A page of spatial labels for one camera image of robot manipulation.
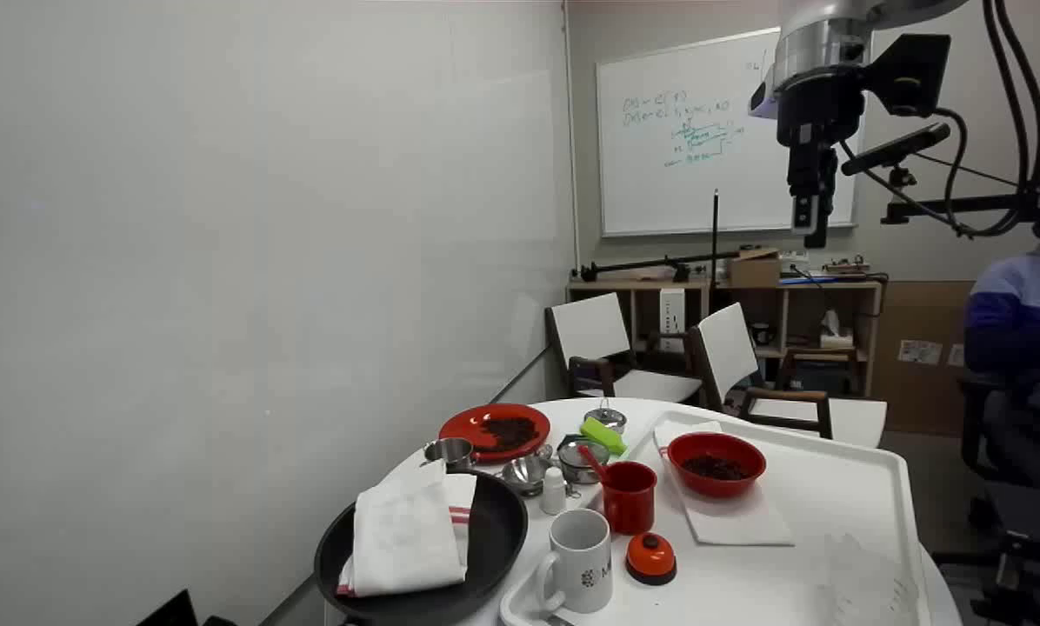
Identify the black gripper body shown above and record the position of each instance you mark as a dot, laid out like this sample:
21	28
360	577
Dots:
818	108

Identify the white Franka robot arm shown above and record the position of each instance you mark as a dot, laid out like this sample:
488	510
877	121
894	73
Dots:
826	36

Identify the orange bowl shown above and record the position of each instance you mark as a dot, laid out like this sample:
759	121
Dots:
713	454

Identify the steel strainer bowl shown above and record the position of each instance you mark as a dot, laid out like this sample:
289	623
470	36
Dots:
523	474

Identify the small cardboard box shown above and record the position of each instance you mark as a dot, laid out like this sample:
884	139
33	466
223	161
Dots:
757	265

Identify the brown cardboard box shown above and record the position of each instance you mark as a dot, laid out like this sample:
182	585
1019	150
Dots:
792	296

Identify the black tripod pole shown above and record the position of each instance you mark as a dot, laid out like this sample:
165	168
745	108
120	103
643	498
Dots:
713	247

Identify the tissue box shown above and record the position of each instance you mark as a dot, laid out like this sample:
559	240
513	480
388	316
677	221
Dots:
836	332

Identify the whiteboard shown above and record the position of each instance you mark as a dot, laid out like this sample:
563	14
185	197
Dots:
681	139

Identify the large cardboard box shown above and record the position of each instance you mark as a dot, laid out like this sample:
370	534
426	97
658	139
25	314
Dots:
923	323

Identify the white cushioned wooden chair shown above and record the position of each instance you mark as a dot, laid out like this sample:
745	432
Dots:
728	350
588	328

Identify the person in blue sweater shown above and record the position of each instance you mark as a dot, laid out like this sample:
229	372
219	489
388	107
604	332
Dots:
1025	314

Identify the green squeeze bottle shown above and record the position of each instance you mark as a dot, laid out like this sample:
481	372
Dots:
604	441

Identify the white paper napkin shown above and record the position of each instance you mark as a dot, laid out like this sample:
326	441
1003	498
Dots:
733	524

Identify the red spoon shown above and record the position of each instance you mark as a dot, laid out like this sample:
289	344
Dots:
592	461

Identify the red cup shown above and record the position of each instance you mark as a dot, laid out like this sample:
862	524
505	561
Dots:
626	498

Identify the steel pot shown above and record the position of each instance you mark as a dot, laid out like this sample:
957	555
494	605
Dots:
575	461

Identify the black office chair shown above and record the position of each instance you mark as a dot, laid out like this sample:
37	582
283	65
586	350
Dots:
1028	510

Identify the white salt shaker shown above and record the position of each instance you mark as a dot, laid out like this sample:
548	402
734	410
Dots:
554	493

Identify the red plate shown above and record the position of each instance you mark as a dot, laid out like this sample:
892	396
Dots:
470	424

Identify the white mug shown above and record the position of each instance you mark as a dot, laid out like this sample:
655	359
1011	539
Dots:
583	561

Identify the small steel cup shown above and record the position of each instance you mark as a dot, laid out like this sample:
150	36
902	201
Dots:
450	454

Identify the black frying pan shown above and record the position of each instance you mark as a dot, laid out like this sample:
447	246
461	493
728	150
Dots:
494	534

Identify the white cloth with red stripe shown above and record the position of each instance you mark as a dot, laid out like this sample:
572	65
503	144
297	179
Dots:
400	534

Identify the black angular object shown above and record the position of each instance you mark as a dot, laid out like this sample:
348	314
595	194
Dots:
173	611

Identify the black stereo camera bar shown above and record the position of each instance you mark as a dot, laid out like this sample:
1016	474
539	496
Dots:
894	146

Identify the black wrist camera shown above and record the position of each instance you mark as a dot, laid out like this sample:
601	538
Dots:
906	71

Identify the black camera boom stand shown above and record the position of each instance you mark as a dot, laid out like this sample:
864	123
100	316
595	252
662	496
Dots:
957	206

